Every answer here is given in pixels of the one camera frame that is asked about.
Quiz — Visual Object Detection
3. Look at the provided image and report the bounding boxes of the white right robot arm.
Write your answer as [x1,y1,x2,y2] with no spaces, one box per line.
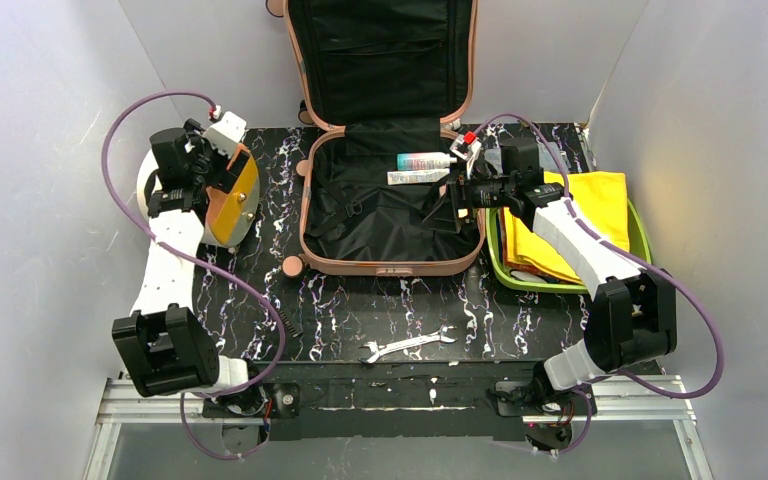
[423,133,677,402]

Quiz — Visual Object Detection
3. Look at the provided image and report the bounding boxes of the black spring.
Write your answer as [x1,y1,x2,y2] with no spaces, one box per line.
[278,310,303,338]

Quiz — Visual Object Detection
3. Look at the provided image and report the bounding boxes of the cream cylindrical drum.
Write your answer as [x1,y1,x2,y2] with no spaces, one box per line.
[137,143,260,248]

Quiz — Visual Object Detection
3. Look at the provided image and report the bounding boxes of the silver open-end wrench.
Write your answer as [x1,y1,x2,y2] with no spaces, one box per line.
[361,325,458,364]

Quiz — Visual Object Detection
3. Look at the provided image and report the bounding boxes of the aluminium frame rail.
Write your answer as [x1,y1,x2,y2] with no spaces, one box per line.
[83,371,270,479]

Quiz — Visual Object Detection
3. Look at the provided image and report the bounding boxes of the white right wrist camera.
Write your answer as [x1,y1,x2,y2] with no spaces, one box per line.
[449,131,482,180]

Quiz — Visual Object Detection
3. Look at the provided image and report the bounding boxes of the green plastic tray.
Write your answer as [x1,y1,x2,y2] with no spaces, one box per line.
[485,201,652,295]

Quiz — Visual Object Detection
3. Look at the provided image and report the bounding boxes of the pink hard-shell suitcase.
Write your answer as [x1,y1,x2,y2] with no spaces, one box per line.
[268,1,485,277]

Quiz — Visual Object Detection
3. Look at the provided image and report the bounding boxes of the clear plastic screw box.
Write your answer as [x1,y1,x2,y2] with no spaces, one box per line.
[484,142,568,174]

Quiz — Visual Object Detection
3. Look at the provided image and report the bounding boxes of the white toothpaste tube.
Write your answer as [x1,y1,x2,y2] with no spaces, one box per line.
[387,168,450,186]

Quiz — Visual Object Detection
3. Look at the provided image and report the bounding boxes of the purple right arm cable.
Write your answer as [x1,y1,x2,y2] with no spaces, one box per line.
[473,112,726,458]

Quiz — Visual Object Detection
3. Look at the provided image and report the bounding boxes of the white printed garment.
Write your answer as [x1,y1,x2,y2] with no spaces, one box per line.
[509,269,559,284]

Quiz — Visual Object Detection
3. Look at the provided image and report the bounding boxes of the teal pink tube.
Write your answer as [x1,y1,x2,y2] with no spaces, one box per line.
[396,152,458,171]

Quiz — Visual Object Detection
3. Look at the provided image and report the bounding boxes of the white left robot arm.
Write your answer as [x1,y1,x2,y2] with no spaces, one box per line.
[112,112,261,397]

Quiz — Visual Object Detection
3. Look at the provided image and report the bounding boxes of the yellow snack packet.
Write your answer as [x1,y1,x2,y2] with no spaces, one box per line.
[502,172,630,284]

